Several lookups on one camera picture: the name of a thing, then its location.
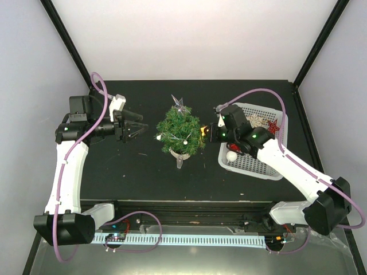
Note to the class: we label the gold gift box ornament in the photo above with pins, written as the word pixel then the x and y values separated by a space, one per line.
pixel 205 130

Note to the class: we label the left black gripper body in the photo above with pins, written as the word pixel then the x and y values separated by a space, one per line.
pixel 119 131

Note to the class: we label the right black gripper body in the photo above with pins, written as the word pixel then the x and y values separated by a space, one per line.
pixel 214 137

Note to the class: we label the red santa ornament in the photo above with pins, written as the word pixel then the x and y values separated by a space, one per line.
pixel 233 147

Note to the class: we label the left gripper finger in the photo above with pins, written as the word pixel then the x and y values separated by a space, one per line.
pixel 133 130
pixel 132 116

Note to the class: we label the white perforated plastic basket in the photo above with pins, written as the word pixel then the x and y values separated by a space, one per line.
pixel 246 164

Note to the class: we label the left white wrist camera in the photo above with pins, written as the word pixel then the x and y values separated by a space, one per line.
pixel 117 103

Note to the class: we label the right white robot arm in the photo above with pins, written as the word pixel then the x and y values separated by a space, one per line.
pixel 326 202

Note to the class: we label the white slotted cable duct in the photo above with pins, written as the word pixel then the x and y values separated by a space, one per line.
pixel 243 241

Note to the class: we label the small green christmas tree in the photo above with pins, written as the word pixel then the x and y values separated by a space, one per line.
pixel 180 134

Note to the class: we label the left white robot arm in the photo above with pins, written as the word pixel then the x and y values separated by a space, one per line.
pixel 63 221

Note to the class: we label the gold snowflake ornament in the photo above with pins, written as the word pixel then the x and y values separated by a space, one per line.
pixel 257 121

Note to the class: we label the silver star tree topper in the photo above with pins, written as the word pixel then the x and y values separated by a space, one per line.
pixel 179 106

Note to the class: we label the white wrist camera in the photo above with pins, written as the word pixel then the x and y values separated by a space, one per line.
pixel 117 103
pixel 218 109

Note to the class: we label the red star ornament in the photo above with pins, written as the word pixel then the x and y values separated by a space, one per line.
pixel 273 126

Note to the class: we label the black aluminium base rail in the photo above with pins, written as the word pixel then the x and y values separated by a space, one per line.
pixel 251 216

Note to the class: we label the right circuit board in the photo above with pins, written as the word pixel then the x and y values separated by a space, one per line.
pixel 273 239

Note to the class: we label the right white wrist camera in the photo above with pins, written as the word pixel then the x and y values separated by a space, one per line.
pixel 218 109

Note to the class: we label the white ball ornament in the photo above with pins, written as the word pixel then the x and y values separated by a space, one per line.
pixel 231 156

